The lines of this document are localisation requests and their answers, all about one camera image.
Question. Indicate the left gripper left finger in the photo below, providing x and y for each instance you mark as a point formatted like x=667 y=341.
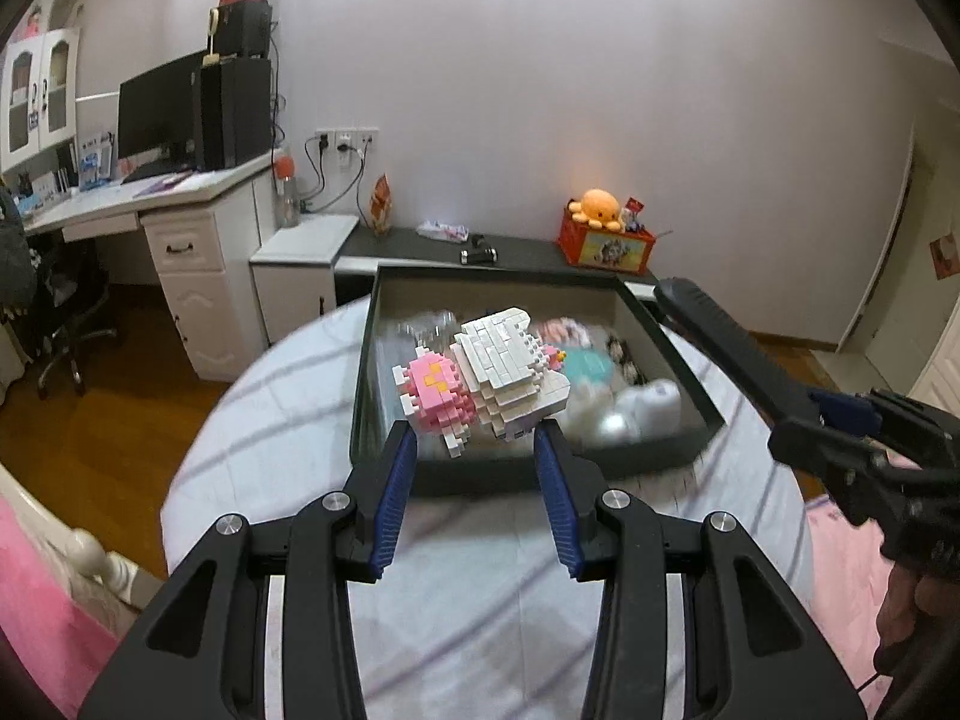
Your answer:
x=380 y=491

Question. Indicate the orange octopus plush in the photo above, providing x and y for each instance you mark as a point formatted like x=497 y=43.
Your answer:
x=597 y=209

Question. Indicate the pink white block figure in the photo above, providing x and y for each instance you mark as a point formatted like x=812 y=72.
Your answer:
x=497 y=376

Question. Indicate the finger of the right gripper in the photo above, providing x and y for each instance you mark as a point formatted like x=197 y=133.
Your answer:
x=841 y=455
x=848 y=414

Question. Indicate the clear glass bottle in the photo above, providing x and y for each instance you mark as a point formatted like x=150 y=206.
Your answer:
x=434 y=329

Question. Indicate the white packet on cabinet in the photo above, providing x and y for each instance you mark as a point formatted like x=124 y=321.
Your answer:
x=444 y=232

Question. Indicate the wall power strip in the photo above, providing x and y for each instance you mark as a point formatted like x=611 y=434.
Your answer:
x=360 y=138

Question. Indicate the round table striped cloth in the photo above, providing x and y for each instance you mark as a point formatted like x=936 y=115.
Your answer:
x=475 y=618

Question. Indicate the low black white cabinet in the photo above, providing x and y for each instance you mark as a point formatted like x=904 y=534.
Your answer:
x=358 y=260

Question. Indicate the plastic bottle orange cap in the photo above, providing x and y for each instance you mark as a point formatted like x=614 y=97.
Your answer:
x=285 y=192

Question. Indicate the white desk with drawers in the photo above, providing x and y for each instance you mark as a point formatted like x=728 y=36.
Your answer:
x=202 y=230

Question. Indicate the black office chair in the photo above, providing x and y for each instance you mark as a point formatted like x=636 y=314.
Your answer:
x=54 y=300

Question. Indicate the small snack bag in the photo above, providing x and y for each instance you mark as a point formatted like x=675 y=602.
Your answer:
x=381 y=206

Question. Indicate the black shallow tray box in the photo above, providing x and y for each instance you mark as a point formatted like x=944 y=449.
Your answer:
x=492 y=466

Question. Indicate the white glass door cabinet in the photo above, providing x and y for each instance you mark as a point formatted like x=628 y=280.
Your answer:
x=38 y=95

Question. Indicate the teal oval case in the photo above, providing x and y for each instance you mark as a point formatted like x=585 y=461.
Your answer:
x=589 y=365

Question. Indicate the red storage crate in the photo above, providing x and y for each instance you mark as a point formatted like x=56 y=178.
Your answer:
x=624 y=252

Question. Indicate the black eyeglasses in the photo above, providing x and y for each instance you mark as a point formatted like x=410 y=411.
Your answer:
x=621 y=356

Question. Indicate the black computer monitor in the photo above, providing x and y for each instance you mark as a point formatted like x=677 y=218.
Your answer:
x=155 y=112

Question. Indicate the black computer tower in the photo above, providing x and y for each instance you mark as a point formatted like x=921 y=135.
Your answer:
x=232 y=123

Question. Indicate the person right hand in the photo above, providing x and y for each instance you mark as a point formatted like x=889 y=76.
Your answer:
x=910 y=597

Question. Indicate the white plush toy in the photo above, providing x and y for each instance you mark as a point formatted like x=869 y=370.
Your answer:
x=636 y=413

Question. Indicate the pink bedding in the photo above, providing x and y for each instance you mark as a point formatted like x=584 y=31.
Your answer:
x=62 y=647

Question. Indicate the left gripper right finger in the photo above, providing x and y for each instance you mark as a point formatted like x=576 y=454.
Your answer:
x=572 y=487

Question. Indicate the white small side cabinet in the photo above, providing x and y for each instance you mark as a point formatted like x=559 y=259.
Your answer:
x=294 y=273

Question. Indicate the black speaker on tower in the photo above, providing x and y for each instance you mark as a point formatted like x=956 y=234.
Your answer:
x=241 y=29

